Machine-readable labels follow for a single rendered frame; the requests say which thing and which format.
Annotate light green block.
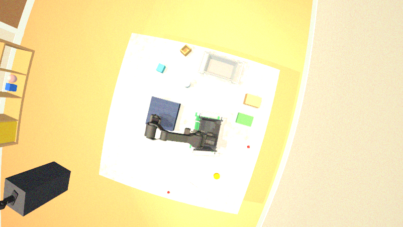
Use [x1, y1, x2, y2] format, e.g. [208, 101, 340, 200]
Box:
[235, 112, 254, 126]

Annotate tan cardboard box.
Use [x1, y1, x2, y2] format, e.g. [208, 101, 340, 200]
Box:
[243, 93, 262, 108]

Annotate green plastic tray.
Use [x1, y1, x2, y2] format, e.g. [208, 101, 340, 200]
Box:
[194, 112, 200, 130]

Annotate small orange open box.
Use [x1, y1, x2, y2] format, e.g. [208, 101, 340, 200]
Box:
[180, 44, 192, 57]

